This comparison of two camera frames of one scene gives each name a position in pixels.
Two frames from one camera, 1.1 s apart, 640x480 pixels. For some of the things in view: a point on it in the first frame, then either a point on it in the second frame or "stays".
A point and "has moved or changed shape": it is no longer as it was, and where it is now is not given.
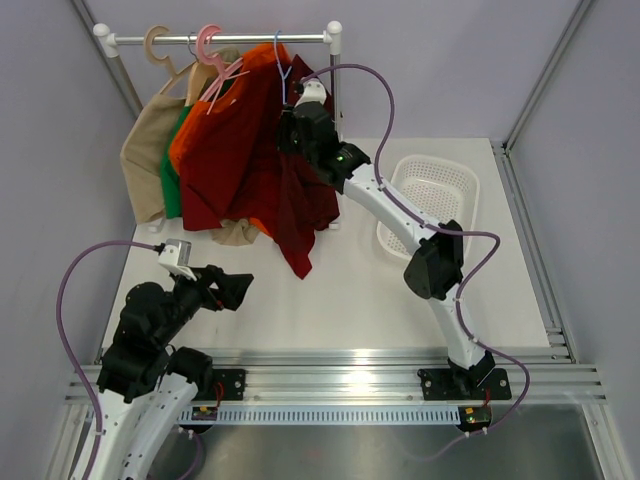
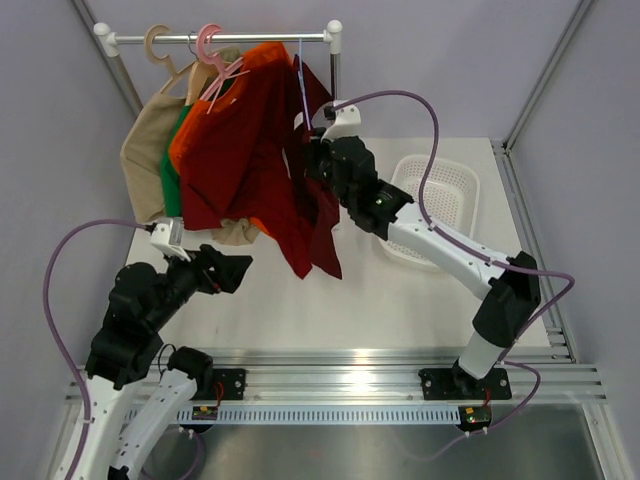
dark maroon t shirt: [299, 201] has moved or changed shape
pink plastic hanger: [202, 37] stays
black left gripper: [232, 287] to [228, 269]
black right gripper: [284, 127] to [314, 150]
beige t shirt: [141, 157] stays
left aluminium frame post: [114, 64] stays
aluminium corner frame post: [575, 18] stays
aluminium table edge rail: [371, 375] stays
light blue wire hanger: [280, 67] to [302, 82]
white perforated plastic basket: [441, 190] stays
